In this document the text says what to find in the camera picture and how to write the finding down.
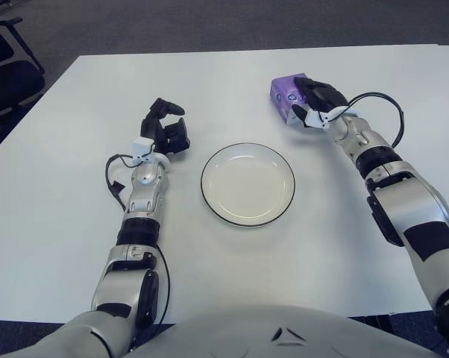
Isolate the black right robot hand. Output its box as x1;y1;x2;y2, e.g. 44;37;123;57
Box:
292;76;349;130

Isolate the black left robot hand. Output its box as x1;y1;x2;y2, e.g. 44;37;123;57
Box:
140;97;192;156

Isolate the purple tissue paper pack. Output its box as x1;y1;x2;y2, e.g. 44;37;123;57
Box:
269;74;311;134

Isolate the white plate with black rim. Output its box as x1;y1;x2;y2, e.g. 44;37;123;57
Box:
200;143;296;227

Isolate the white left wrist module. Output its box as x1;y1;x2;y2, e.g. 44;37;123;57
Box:
132;136;154;165

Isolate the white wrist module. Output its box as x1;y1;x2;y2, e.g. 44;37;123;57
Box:
132;136;154;165
305;107;337;131

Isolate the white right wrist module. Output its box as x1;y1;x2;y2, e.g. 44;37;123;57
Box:
305;107;337;131

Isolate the black office chair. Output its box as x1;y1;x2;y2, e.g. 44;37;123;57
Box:
0;14;46;130

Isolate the grey robot torso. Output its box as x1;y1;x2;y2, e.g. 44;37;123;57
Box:
129;304;434;358

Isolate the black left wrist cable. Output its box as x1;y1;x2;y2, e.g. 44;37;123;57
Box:
104;153;151;212

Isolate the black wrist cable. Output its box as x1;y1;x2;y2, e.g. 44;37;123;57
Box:
104;153;151;212
345;91;404;148

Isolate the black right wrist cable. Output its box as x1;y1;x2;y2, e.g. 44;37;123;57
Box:
345;91;404;148

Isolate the thin black left elbow cable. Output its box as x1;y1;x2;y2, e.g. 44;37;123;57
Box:
155;249;172;327

